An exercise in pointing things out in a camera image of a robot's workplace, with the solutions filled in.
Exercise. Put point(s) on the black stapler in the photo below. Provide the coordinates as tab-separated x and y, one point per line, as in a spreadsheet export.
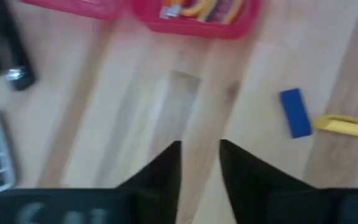
8	46

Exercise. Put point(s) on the yellow highlighter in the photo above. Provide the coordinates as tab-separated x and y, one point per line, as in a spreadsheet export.
346	126

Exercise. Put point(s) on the pink translucent plastic pencil case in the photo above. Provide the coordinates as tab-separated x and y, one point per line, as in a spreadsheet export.
197	29

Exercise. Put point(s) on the blue eraser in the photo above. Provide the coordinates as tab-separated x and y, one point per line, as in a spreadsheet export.
295	113

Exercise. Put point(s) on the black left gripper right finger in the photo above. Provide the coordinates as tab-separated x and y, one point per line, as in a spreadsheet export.
259	193

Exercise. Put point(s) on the yellow pencil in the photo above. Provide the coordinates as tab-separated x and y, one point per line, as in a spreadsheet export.
235	11

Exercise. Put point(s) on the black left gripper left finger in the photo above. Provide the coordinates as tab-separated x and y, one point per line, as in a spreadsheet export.
154	193

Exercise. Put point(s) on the silver pencil sharpener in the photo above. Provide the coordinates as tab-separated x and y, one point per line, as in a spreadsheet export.
169	12

